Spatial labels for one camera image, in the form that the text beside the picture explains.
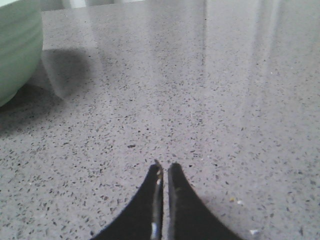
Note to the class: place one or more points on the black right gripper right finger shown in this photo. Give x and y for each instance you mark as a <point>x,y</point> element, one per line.
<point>190,219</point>

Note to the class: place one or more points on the white pleated curtain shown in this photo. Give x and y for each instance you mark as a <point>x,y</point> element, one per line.
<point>309,8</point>

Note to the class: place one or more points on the green ribbed bowl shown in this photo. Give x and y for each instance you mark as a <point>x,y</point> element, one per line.
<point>21,44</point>

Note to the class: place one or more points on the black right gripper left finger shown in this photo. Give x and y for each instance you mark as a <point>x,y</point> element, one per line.
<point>142,218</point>

